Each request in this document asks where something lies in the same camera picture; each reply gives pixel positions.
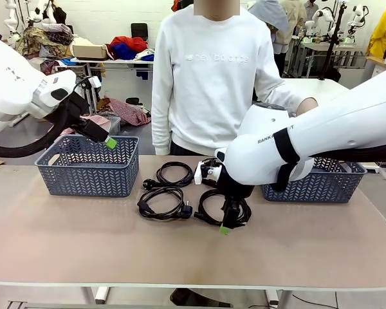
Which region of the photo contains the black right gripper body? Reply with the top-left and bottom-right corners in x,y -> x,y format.
217,167 -> 255,230

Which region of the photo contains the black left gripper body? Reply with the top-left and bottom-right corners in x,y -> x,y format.
64,93 -> 110,142

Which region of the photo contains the thin black cable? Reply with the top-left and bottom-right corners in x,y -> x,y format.
194,189 -> 252,228

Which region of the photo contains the black power cable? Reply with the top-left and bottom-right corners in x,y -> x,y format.
137,187 -> 194,221
143,162 -> 194,190

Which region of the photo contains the person's right forearm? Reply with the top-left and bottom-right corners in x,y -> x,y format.
151,96 -> 172,156

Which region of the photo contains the person's left forearm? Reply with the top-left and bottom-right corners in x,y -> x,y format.
253,82 -> 305,113

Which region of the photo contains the person's left hand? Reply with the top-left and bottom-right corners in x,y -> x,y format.
296,97 -> 319,117

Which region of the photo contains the clear plastic storage box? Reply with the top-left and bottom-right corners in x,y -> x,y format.
107,115 -> 122,135

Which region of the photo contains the red chequered cloth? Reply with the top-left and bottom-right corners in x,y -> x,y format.
98,96 -> 152,126

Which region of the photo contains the blue-grey perforated plastic basket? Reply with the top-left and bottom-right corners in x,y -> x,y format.
35,135 -> 140,198
260,156 -> 368,204

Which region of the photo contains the black shoe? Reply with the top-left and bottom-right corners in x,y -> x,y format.
170,288 -> 233,308

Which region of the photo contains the white background table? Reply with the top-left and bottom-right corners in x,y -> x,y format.
69,57 -> 155,80

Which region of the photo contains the cardboard box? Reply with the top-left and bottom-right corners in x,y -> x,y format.
72,44 -> 109,61

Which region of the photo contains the blue cloth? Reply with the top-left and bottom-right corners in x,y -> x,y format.
112,44 -> 138,61

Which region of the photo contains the patterned clothes pile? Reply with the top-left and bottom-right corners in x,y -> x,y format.
15,24 -> 75,59

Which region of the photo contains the person in white sweatshirt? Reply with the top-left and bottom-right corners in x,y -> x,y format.
151,0 -> 297,157

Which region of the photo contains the white side table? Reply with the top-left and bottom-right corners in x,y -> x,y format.
270,77 -> 353,99

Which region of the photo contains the black tripod stand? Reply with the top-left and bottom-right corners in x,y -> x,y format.
318,0 -> 345,81

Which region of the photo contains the person in grey hood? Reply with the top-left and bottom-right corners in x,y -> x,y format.
249,0 -> 291,44

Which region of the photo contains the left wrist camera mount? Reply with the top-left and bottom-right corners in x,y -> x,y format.
82,75 -> 102,97

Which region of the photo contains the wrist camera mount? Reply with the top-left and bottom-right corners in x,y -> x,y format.
82,75 -> 102,97
194,157 -> 223,186

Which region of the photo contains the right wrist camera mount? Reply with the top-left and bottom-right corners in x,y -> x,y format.
194,157 -> 223,186

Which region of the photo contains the black braided cable sleeve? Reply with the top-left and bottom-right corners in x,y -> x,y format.
310,145 -> 386,162
0,104 -> 73,158

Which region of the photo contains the black velcro strap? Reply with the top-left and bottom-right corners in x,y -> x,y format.
271,128 -> 302,192

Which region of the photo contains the white metal table frame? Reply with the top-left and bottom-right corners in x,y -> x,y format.
6,283 -> 293,309

